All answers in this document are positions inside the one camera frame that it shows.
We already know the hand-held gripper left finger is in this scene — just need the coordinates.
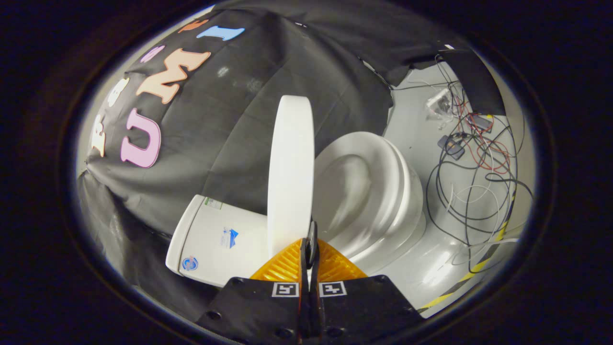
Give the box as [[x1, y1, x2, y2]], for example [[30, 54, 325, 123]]
[[196, 221, 313, 345]]

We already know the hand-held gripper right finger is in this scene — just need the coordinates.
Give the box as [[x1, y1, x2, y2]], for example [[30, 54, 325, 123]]
[[309, 221, 425, 345]]

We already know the white toilet lid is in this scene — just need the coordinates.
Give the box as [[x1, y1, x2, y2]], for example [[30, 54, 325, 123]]
[[267, 95, 315, 259]]

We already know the white toilet bowl with seat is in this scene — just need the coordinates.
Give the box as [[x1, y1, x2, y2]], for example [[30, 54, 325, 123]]
[[313, 131, 427, 277]]

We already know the yellow black floor tape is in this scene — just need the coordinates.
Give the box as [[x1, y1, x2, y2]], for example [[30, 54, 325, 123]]
[[419, 192, 521, 313]]

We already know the small black power adapter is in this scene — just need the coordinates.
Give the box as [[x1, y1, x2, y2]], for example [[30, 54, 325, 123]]
[[438, 135, 465, 161]]

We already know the black backdrop cloth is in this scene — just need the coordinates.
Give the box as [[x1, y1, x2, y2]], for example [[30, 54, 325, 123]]
[[77, 0, 506, 326]]

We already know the clear plastic bag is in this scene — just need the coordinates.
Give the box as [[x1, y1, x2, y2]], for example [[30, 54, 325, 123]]
[[426, 88, 454, 121]]

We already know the tangle of thin cables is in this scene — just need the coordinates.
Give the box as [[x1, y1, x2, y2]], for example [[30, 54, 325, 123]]
[[424, 53, 535, 274]]

